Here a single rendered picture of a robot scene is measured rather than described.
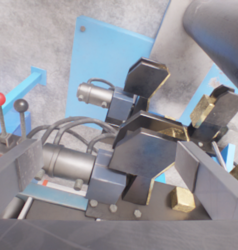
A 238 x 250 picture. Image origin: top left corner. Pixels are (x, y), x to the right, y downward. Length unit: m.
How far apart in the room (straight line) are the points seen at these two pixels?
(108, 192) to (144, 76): 0.53
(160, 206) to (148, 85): 0.53
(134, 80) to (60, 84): 0.87
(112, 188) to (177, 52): 0.94
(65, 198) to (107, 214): 0.15
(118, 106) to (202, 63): 0.65
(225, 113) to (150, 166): 0.63
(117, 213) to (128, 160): 0.22
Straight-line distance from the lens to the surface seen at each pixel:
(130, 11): 1.33
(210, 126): 1.08
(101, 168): 0.56
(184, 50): 1.24
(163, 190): 0.77
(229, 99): 1.01
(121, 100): 0.90
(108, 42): 1.25
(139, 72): 0.85
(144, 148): 0.46
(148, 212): 0.70
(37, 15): 1.50
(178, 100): 1.39
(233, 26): 0.61
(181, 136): 0.50
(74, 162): 0.59
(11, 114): 1.91
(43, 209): 0.64
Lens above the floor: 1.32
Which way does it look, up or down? 51 degrees down
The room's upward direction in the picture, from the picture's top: 170 degrees counter-clockwise
